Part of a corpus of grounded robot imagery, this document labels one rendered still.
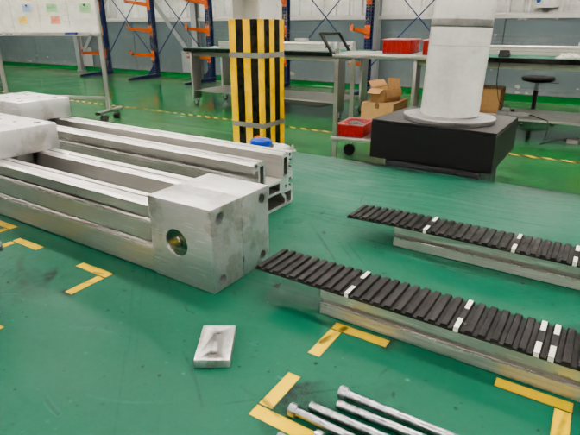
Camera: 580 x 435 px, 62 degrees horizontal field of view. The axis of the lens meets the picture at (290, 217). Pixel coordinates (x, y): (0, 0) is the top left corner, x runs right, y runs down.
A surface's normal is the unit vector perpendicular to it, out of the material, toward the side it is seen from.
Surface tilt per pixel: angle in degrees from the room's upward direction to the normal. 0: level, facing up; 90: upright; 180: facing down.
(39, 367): 0
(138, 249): 90
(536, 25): 90
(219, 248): 90
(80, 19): 90
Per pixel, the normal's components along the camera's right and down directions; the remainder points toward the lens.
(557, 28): -0.54, 0.31
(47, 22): -0.22, 0.36
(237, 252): 0.84, 0.20
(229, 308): 0.00, -0.93
